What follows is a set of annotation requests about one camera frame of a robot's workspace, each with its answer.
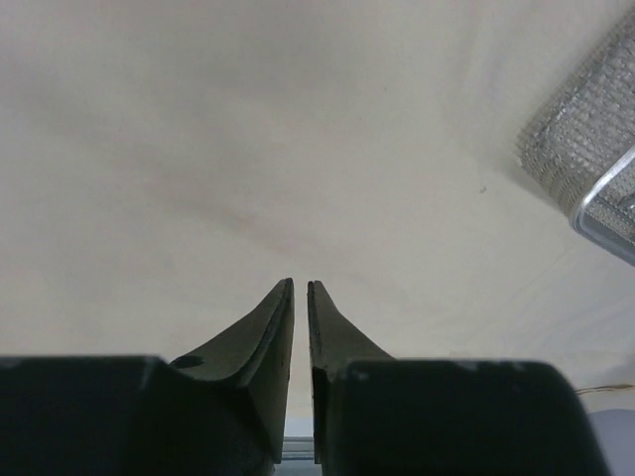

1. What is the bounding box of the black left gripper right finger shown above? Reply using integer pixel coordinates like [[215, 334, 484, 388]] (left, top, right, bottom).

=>
[[308, 281, 609, 475]]

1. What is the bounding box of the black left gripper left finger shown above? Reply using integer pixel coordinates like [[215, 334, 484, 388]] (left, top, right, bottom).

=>
[[1, 279, 294, 475]]

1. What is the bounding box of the beige cloth wrap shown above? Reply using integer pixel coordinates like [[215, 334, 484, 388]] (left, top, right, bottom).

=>
[[1, 1, 634, 418]]

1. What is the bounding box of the aluminium front rail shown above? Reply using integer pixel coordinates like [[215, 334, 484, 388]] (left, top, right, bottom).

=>
[[277, 416, 316, 470]]

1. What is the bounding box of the wire mesh instrument tray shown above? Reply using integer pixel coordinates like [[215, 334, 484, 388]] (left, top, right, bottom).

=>
[[517, 9, 634, 264]]

